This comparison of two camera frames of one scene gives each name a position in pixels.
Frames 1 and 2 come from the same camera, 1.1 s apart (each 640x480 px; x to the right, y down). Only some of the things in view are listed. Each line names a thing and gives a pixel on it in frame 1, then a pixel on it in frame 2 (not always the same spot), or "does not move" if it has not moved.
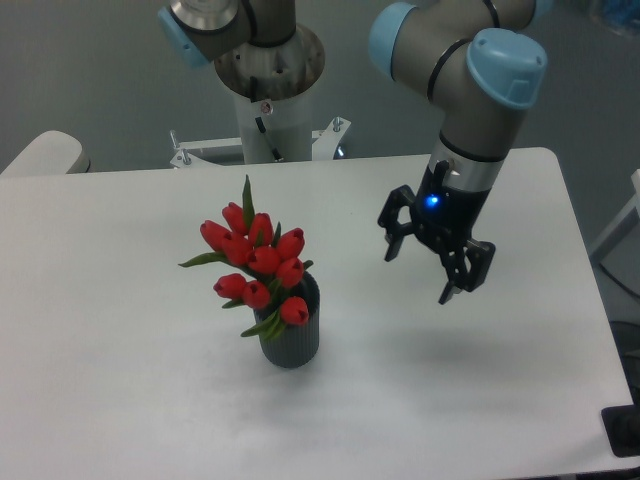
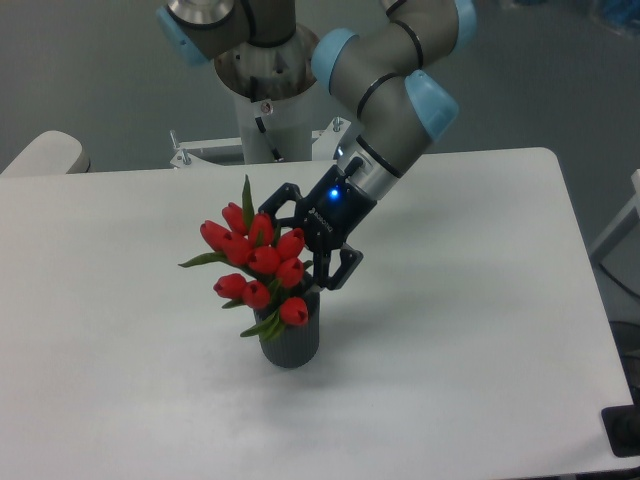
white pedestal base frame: x=323 y=146 does not move
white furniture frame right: x=628 y=221 does not move
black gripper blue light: x=446 y=216 → x=329 y=212
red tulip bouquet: x=247 y=240 does not move
